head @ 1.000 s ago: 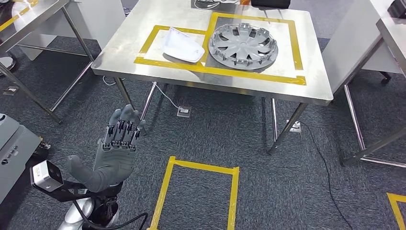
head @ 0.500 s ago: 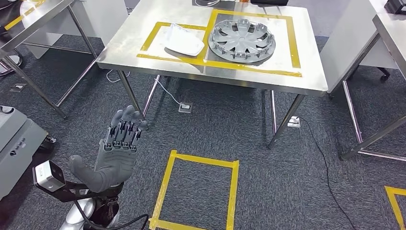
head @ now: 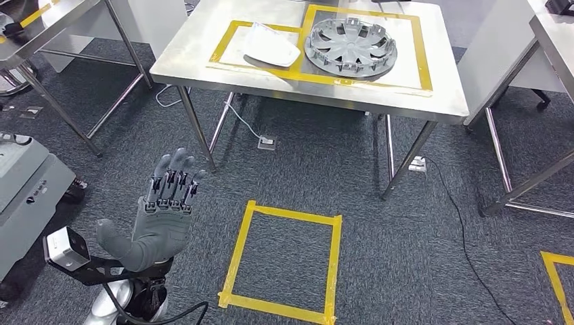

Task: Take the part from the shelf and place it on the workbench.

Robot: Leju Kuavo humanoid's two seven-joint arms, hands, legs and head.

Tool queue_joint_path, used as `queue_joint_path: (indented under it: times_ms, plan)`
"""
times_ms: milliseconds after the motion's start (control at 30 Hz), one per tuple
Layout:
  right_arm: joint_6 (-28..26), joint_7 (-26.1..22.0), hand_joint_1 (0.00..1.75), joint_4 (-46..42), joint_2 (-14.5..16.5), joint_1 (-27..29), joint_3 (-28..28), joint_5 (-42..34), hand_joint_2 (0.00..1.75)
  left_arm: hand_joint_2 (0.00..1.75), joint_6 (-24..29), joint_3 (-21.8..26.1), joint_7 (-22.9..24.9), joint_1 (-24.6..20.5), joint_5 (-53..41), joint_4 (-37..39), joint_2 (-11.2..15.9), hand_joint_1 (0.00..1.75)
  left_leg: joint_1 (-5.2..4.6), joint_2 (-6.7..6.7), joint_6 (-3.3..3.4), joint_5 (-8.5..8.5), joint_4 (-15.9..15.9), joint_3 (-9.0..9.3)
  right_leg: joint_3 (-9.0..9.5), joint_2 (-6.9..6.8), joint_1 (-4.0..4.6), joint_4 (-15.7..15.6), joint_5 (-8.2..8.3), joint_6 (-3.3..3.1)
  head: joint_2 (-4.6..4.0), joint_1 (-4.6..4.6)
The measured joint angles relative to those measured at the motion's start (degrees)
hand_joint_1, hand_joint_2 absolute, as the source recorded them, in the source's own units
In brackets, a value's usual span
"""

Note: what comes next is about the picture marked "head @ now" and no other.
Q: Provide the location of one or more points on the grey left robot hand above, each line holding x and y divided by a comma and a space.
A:
157, 233

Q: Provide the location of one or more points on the white curved shell part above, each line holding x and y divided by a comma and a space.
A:
271, 47

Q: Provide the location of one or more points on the steel workbench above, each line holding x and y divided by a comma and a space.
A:
202, 49

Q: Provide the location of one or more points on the grey wheeled cart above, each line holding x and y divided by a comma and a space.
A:
27, 197

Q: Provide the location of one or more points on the floor socket plate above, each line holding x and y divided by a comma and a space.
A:
267, 142
31, 112
418, 164

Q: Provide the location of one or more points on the yellow floor tape square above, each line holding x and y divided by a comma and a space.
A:
334, 269
554, 278

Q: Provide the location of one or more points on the round steel base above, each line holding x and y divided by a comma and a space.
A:
13, 83

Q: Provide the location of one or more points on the white panel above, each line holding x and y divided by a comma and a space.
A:
493, 45
148, 22

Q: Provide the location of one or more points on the steel table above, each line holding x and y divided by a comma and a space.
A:
58, 22
556, 45

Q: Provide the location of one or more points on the grey wheel hubcap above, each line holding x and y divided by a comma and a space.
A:
350, 49

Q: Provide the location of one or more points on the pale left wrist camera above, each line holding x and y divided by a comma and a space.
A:
67, 249

